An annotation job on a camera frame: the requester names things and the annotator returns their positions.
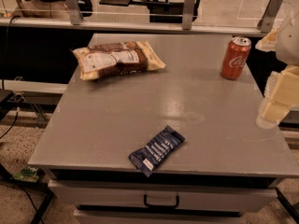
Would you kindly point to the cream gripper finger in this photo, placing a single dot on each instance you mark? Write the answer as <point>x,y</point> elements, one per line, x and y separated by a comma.
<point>269,42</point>
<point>281,94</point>

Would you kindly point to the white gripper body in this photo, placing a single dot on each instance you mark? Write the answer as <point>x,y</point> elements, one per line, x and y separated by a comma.
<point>289,46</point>

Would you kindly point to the red coke can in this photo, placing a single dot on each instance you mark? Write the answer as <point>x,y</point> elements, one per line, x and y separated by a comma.
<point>235,57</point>

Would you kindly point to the blue rxbar wrapper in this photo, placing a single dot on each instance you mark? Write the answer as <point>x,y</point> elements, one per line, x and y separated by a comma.
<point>158,148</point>

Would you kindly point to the brown white chip bag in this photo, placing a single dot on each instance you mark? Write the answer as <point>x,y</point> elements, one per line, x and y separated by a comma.
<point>122,58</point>

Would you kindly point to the green packet on floor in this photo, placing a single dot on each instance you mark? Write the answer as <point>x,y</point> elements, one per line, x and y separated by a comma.
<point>27,174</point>

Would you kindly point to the black drawer handle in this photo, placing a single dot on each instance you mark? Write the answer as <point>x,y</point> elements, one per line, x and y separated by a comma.
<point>161,203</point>

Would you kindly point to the grey metal rail frame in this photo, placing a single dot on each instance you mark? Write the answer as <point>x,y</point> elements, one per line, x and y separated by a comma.
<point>231,17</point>

